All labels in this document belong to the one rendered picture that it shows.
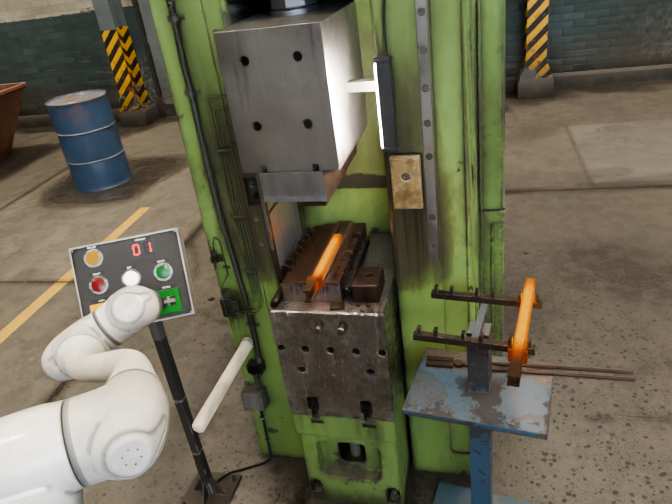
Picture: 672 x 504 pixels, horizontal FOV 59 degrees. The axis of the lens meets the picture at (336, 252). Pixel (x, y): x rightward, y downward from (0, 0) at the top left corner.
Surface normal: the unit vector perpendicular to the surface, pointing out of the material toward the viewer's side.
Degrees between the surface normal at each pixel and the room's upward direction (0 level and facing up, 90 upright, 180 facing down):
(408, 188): 90
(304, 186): 90
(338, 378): 90
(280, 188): 90
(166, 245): 60
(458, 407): 0
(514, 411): 0
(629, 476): 0
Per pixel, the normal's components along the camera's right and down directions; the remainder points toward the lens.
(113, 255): 0.11, -0.05
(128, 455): 0.46, 0.18
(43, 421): 0.10, -0.79
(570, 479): -0.13, -0.87
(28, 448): 0.16, -0.43
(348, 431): -0.24, 0.49
